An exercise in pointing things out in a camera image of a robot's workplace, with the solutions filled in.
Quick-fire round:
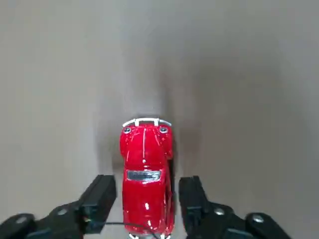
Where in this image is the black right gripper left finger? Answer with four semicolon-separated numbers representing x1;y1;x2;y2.
0;174;117;239

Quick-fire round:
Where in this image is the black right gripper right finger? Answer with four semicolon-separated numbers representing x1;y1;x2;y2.
178;175;293;239

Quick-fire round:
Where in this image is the red toy car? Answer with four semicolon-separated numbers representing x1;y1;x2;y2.
119;118;176;239

